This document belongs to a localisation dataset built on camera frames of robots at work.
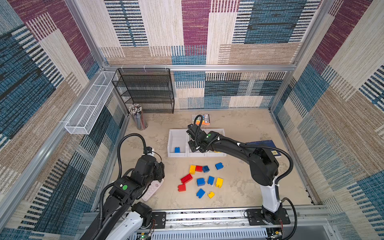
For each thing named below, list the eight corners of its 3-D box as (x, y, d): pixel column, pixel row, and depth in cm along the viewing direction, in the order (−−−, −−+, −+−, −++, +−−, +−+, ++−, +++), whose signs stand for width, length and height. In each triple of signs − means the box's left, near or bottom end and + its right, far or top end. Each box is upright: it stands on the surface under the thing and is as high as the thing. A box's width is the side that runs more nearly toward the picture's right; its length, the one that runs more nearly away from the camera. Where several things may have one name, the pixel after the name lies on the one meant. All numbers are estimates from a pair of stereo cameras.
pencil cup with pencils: (136, 130, 111) (127, 112, 97) (138, 122, 116) (130, 103, 102) (146, 130, 111) (139, 112, 97) (148, 122, 116) (142, 103, 102)
